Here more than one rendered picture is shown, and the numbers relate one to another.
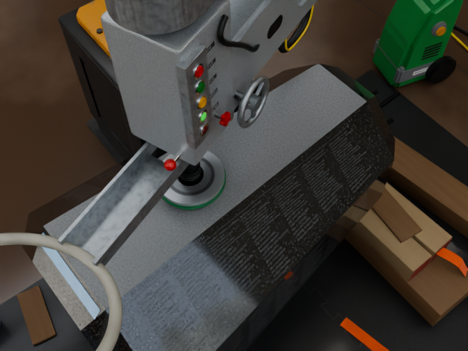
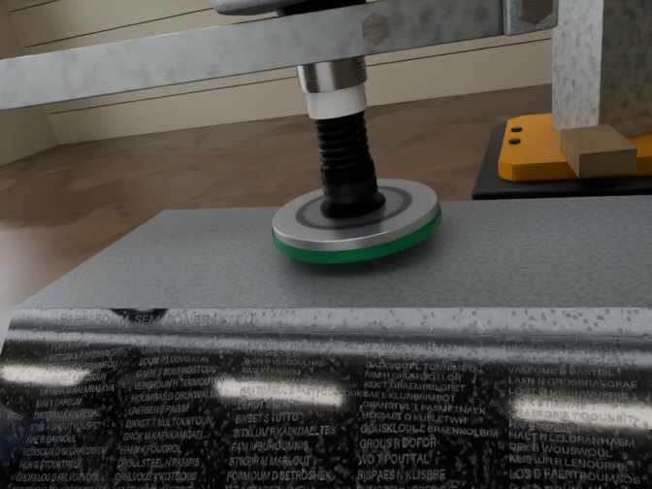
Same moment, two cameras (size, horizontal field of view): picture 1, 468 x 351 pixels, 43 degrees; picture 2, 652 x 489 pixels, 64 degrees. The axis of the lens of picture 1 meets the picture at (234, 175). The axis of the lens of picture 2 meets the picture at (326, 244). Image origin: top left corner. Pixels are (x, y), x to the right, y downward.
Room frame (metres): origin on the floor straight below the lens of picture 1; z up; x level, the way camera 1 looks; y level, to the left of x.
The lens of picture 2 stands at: (0.69, -0.39, 1.15)
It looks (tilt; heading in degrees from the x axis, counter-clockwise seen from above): 23 degrees down; 60
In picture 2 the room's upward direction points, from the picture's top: 11 degrees counter-clockwise
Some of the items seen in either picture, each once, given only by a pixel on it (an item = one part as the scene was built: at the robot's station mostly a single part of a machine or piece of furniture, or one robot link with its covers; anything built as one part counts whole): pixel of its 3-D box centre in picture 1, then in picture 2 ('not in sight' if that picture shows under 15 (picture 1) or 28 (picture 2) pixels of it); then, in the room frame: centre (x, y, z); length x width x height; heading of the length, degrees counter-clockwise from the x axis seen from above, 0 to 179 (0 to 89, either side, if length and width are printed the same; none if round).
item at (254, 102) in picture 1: (242, 97); not in sight; (1.07, -0.03, 1.24); 0.15 x 0.10 x 0.15; 146
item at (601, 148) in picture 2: not in sight; (595, 149); (1.70, 0.21, 0.81); 0.20 x 0.10 x 0.05; 44
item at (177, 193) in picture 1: (190, 175); (353, 210); (1.03, 0.14, 0.92); 0.21 x 0.21 x 0.01
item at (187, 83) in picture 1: (196, 99); not in sight; (0.91, 0.08, 1.41); 0.08 x 0.03 x 0.28; 146
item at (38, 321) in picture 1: (36, 314); not in sight; (0.95, 0.87, 0.02); 0.25 x 0.10 x 0.01; 26
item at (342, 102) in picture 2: not in sight; (336, 96); (1.03, 0.14, 1.06); 0.07 x 0.07 x 0.04
